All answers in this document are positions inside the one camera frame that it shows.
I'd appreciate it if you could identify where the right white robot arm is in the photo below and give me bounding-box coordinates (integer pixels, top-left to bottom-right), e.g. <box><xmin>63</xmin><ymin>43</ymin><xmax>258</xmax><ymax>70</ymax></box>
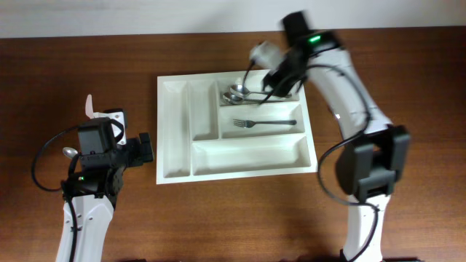
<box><xmin>256</xmin><ymin>11</ymin><xmax>411</xmax><ymax>261</ymax></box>

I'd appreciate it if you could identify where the white cutlery tray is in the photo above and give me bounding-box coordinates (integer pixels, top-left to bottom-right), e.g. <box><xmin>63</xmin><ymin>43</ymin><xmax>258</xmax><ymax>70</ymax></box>
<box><xmin>157</xmin><ymin>70</ymin><xmax>317</xmax><ymax>184</ymax></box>

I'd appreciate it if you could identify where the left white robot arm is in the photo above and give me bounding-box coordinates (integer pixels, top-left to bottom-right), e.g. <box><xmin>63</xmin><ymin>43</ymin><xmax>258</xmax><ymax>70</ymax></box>
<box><xmin>55</xmin><ymin>130</ymin><xmax>154</xmax><ymax>261</ymax></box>

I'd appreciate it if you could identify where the steel fork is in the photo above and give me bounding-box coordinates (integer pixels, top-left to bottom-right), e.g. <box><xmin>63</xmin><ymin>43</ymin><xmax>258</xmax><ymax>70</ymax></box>
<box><xmin>233</xmin><ymin>119</ymin><xmax>297</xmax><ymax>128</ymax></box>

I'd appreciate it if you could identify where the pink plastic knife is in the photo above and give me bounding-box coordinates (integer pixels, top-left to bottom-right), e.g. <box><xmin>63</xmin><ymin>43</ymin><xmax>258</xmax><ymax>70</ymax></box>
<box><xmin>84</xmin><ymin>94</ymin><xmax>95</xmax><ymax>119</ymax></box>

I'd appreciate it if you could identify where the steel spoon patterned handle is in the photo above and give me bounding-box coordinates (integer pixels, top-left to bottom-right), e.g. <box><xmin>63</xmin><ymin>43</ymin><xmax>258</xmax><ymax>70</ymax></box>
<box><xmin>62</xmin><ymin>147</ymin><xmax>79</xmax><ymax>159</ymax></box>

